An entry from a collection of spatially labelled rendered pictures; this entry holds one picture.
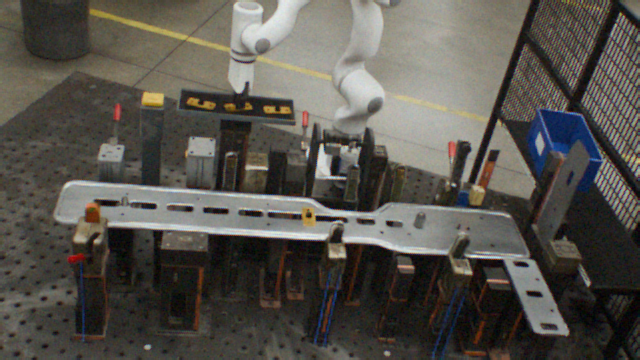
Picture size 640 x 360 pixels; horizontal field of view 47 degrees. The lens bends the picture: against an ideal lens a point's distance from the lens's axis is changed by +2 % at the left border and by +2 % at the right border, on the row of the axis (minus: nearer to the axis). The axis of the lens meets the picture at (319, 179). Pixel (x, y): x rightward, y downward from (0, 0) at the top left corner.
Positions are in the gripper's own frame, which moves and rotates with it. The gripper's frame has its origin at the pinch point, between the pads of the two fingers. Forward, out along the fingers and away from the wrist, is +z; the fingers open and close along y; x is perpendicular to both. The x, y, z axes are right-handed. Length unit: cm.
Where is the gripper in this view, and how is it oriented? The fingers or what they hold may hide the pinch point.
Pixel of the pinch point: (239, 100)
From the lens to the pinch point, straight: 229.1
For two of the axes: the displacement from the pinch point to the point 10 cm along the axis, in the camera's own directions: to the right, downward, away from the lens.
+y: 4.0, 5.9, -7.0
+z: -1.5, 8.0, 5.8
